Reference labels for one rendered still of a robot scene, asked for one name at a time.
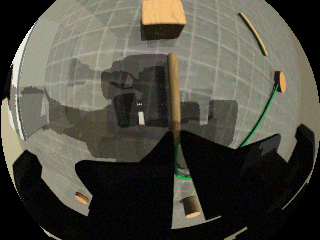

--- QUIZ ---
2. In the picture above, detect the thin tan wooden stick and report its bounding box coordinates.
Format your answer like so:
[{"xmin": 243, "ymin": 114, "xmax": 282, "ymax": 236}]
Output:
[{"xmin": 239, "ymin": 12, "xmax": 268, "ymax": 56}]

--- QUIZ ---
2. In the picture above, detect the orange flat disc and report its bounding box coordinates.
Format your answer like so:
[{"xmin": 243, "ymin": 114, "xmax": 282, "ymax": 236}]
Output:
[{"xmin": 75, "ymin": 192, "xmax": 89, "ymax": 204}]

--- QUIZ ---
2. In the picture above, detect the tan round wooden button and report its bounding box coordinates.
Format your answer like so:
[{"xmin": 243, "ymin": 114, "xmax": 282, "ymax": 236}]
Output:
[{"xmin": 275, "ymin": 71, "xmax": 285, "ymax": 93}]

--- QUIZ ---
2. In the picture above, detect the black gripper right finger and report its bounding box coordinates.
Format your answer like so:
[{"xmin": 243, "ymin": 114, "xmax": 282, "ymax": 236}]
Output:
[{"xmin": 180, "ymin": 129, "xmax": 281, "ymax": 220}]

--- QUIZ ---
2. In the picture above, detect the brown wooden block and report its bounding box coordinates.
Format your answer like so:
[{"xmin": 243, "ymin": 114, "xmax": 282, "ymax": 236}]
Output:
[{"xmin": 141, "ymin": 0, "xmax": 187, "ymax": 39}]

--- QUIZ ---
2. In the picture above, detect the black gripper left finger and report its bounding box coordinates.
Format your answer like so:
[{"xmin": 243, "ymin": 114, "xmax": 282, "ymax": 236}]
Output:
[{"xmin": 75, "ymin": 131, "xmax": 175, "ymax": 228}]

